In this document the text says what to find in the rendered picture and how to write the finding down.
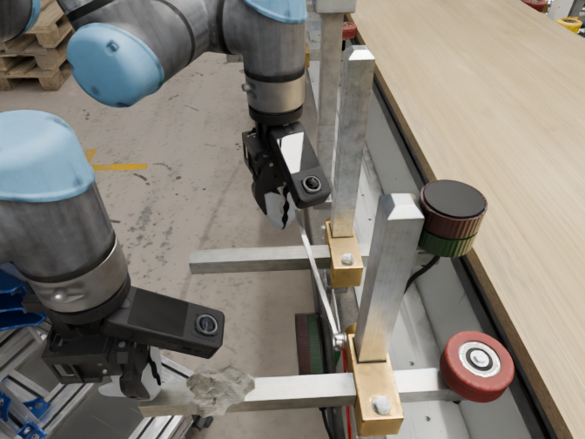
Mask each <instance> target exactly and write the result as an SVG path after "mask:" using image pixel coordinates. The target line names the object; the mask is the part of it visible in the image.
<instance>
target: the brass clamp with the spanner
mask: <svg viewBox="0 0 585 439"><path fill-rule="evenodd" d="M356 325H357V322H356V323H354V324H352V325H350V326H349V327H348V328H346V330H345V333H346V367H347V373H353V379H354V385H355V390H356V399H355V404H354V405H353V409H354V414H355V420H356V425H357V430H358V436H388V435H397V434H398V433H399V430H400V426H401V424H402V423H403V420H404V417H405V416H404V413H403V409H402V406H401V402H400V396H399V392H398V389H397V385H396V381H395V378H394V374H393V368H392V365H391V362H390V358H389V354H388V351H387V356H386V359H385V361H369V362H358V357H357V353H356V348H355V344H354V335H355V329H356ZM379 395H383V396H386V397H387V399H388V400H389V401H390V407H391V408H390V411H389V412H388V413H387V414H386V415H379V414H377V413H376V412H375V411H374V410H373V400H374V399H375V398H377V397H378V396H379Z"/></svg>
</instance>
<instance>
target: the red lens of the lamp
mask: <svg viewBox="0 0 585 439"><path fill-rule="evenodd" d="M441 180H451V179H439V180H435V181H431V182H429V183H427V184H426V185H424V186H423V187H422V189H421V191H420V197H419V200H418V202H419V205H420V208H421V211H422V212H423V214H424V216H425V220H424V224H423V226H424V227H425V228H426V229H427V230H428V231H430V232H432V233H435V234H437V235H440V236H442V237H446V238H451V239H463V238H467V237H470V236H472V235H474V234H475V233H477V232H478V231H479V229H480V227H481V223H482V221H483V219H484V217H485V214H486V212H487V209H488V202H487V200H486V198H485V196H484V195H483V194H482V193H481V192H480V191H479V190H477V189H476V188H474V187H473V188H474V189H475V190H476V191H477V192H479V193H480V194H481V196H482V198H483V199H484V203H485V204H486V205H485V208H484V209H485V210H484V209H483V211H482V212H481V213H480V215H479V214H478V215H479V216H478V215H476V216H474V217H472V218H471V219H470V218H467V219H466V218H465V219H460V218H457V219H456V218H451V217H450V218H449V217H448V216H445V215H444V214H443V215H442V214H440V213H437V212H436V211H434V210H433V208H430V206H428V205H427V204H426V202H425V201H424V199H423V195H424V194H423V193H424V192H423V190H424V189H426V186H428V185H429V184H432V183H434V182H436V181H441ZM452 181H457V180H452ZM457 182H460V181H457ZM461 183H463V182H461ZM463 184H466V183H463ZM466 185H467V184H466ZM468 186H471V185H468ZM471 187H472V186H471ZM424 191H425V190H424ZM422 194H423V195H422Z"/></svg>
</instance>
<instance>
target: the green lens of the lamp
mask: <svg viewBox="0 0 585 439"><path fill-rule="evenodd" d="M478 232H479V231H478ZM478 232H477V233H478ZM477 233H475V234H474V235H472V236H470V237H467V238H465V239H460V240H451V239H445V238H441V237H439V236H436V235H434V234H432V233H430V232H429V231H428V230H426V229H425V228H424V227H422V230H421V234H420V239H419V242H418V246H419V247H420V248H422V249H423V250H425V251H426V252H428V253H431V254H433V255H437V256H440V257H446V258H453V257H459V256H462V255H464V254H466V253H468V252H469V251H470V249H471V248H472V246H473V244H474V241H475V238H476V236H477Z"/></svg>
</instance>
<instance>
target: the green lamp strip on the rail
mask: <svg viewBox="0 0 585 439"><path fill-rule="evenodd" d="M315 315H316V314H307V315H306V316H307V325H308V334H309V342H310V351H311V361H312V370H313V375H323V368H322V360H321V352H320V345H319V331H318V324H317V317H315Z"/></svg>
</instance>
